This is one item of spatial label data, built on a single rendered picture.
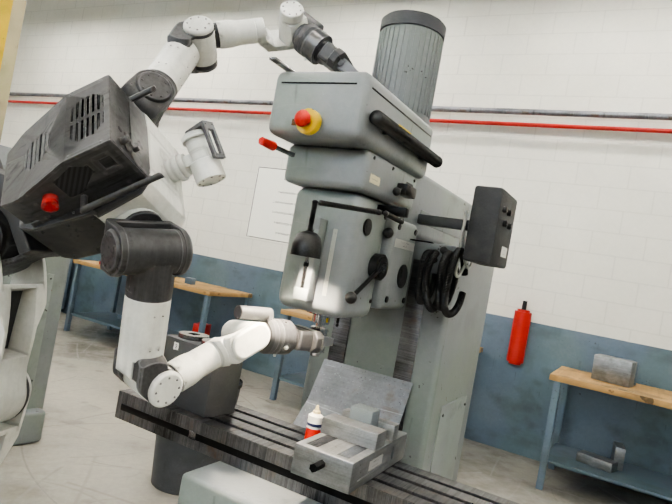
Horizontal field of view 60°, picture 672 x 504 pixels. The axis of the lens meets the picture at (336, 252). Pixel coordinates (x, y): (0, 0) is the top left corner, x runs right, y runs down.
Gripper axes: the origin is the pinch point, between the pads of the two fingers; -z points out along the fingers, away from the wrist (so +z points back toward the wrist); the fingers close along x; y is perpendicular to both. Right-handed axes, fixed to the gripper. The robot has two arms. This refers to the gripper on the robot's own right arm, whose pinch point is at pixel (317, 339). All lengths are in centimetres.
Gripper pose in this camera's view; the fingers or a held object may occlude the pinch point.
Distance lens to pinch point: 156.6
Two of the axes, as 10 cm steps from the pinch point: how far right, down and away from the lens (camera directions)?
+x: -6.7, -1.1, 7.3
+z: -7.2, -1.5, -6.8
